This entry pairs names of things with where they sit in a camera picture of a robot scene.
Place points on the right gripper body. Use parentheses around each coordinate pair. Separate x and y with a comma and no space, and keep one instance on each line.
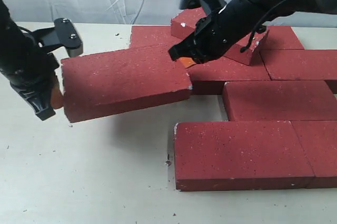
(227,27)

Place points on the right row red brick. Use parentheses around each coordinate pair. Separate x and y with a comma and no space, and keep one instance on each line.
(306,64)

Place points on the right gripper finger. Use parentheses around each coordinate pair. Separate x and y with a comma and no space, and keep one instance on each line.
(187,62)
(185,48)

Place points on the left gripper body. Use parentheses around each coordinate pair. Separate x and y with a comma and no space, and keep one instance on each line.
(22,60)

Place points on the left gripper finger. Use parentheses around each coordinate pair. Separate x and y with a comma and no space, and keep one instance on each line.
(56,94)
(38,96)

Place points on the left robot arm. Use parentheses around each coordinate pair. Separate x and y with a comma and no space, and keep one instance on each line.
(29,70)

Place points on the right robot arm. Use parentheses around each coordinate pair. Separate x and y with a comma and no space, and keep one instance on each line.
(273,9)

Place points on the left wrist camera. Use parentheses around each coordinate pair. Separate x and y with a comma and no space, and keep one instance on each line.
(68,37)

